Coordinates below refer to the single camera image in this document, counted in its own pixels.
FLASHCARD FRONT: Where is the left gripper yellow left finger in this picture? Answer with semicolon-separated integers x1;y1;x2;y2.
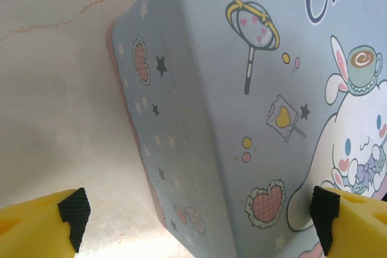
0;187;91;258

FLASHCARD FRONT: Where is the pastel cartoon tin box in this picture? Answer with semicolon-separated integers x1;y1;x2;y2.
105;0;387;258

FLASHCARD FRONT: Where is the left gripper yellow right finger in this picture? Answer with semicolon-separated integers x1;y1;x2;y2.
310;185;387;258

